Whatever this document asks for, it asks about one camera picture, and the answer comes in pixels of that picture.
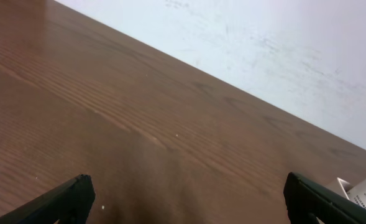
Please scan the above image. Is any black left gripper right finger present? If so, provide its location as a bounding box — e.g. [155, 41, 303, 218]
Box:
[283, 172, 366, 224]

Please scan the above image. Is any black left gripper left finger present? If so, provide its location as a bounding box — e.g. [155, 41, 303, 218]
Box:
[0, 174, 95, 224]

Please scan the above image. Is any white box pink interior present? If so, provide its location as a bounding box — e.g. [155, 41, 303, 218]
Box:
[326, 177, 353, 200]

